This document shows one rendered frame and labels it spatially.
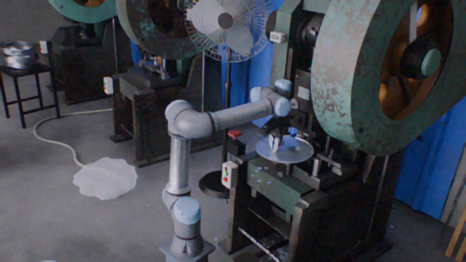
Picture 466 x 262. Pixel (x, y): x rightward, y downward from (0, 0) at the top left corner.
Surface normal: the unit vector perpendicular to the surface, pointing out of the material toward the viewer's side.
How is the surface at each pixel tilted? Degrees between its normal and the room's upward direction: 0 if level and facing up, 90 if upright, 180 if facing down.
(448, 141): 90
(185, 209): 8
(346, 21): 68
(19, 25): 90
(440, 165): 90
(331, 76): 94
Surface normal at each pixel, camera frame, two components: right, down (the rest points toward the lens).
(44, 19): 0.61, 0.36
